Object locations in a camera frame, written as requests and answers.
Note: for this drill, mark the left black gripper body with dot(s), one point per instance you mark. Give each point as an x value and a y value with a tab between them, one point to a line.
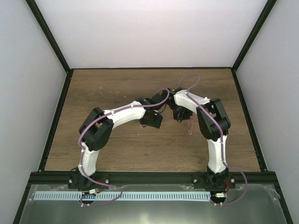
151	121

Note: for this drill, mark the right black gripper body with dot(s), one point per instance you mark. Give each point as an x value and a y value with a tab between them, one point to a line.
180	113

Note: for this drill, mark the pink frame sunglasses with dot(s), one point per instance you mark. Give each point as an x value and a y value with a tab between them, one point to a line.
190	126

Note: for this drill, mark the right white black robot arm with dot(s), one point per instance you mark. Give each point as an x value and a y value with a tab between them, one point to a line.
213	124

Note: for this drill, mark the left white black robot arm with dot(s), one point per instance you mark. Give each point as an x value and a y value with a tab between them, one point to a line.
96	129

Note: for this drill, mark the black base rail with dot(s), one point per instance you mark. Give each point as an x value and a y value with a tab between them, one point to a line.
70	178

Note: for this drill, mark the black enclosure frame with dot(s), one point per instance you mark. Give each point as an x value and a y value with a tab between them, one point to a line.
69	72

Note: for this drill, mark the light blue slotted cable duct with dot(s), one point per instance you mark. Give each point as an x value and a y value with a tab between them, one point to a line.
124	196

